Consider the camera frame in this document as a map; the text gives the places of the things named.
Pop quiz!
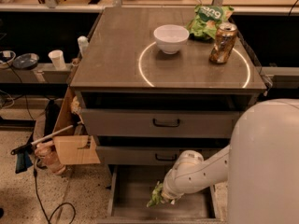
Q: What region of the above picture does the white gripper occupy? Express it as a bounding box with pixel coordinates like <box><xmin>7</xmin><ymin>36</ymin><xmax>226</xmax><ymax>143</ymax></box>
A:
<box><xmin>162</xmin><ymin>171</ymin><xmax>184</xmax><ymax>204</ymax></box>

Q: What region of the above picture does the green jalapeno chip bag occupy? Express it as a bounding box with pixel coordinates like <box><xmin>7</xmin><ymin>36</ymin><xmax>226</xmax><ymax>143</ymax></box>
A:
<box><xmin>147</xmin><ymin>181</ymin><xmax>164</xmax><ymax>207</ymax></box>

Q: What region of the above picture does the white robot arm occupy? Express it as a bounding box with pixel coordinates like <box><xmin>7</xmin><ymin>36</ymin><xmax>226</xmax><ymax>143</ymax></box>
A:
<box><xmin>162</xmin><ymin>99</ymin><xmax>299</xmax><ymax>224</ymax></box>

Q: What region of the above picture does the open bottom drawer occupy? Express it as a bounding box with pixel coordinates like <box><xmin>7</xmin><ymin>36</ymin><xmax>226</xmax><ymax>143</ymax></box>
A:
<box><xmin>98</xmin><ymin>165</ymin><xmax>226</xmax><ymax>224</ymax></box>

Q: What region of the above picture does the middle drawer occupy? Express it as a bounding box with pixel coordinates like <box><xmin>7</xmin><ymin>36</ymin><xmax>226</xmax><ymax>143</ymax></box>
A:
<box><xmin>95</xmin><ymin>145</ymin><xmax>230</xmax><ymax>167</ymax></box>

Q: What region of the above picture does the top drawer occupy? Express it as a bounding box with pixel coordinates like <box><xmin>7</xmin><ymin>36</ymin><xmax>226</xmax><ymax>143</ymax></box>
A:
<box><xmin>81</xmin><ymin>109</ymin><xmax>240</xmax><ymax>138</ymax></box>

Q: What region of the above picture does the grey drawer cabinet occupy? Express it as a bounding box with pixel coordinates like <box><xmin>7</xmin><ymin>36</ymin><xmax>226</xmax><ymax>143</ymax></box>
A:
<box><xmin>69</xmin><ymin>7</ymin><xmax>267</xmax><ymax>224</ymax></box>

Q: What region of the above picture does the green chip bag at back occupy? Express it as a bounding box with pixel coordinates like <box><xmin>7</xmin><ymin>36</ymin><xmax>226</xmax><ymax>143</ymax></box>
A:
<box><xmin>186</xmin><ymin>5</ymin><xmax>234</xmax><ymax>41</ymax></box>

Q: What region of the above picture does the cardboard box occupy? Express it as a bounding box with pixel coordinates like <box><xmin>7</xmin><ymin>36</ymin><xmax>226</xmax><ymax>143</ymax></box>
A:
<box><xmin>53</xmin><ymin>88</ymin><xmax>100</xmax><ymax>165</ymax></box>

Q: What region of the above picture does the clear plastic bottle on floor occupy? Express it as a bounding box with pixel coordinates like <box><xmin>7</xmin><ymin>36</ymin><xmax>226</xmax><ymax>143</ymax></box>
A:
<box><xmin>35</xmin><ymin>141</ymin><xmax>65</xmax><ymax>175</ymax></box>

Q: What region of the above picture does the grabber tool with white shaft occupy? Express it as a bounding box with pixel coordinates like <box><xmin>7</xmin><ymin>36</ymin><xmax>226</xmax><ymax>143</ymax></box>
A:
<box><xmin>10</xmin><ymin>125</ymin><xmax>75</xmax><ymax>155</ymax></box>

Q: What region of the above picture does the white bowl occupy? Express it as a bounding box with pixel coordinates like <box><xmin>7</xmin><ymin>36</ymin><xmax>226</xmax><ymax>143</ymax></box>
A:
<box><xmin>153</xmin><ymin>24</ymin><xmax>189</xmax><ymax>54</ymax></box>

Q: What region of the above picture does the crushed gold soda can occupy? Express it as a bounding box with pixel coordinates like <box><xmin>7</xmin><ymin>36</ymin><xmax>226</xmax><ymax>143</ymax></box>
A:
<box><xmin>209</xmin><ymin>22</ymin><xmax>237</xmax><ymax>63</ymax></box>

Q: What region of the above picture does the white bottle beside cabinet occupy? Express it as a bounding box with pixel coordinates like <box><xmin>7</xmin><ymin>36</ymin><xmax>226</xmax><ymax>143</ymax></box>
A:
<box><xmin>78</xmin><ymin>35</ymin><xmax>89</xmax><ymax>56</ymax></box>

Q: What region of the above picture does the white paper cup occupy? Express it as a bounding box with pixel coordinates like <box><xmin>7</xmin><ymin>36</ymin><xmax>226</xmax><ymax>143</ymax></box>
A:
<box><xmin>48</xmin><ymin>49</ymin><xmax>66</xmax><ymax>70</ymax></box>

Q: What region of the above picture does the grey plate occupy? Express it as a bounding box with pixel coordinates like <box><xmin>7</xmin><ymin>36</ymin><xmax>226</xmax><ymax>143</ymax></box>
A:
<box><xmin>13</xmin><ymin>53</ymin><xmax>39</xmax><ymax>70</ymax></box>

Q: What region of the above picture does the small bowl at left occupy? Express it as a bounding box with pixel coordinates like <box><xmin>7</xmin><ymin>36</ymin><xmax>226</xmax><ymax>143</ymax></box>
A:
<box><xmin>0</xmin><ymin>50</ymin><xmax>16</xmax><ymax>69</ymax></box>

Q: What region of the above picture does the black floor cable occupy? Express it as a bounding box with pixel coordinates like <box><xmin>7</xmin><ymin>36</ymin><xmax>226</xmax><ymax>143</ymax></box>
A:
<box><xmin>32</xmin><ymin>159</ymin><xmax>77</xmax><ymax>224</ymax></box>

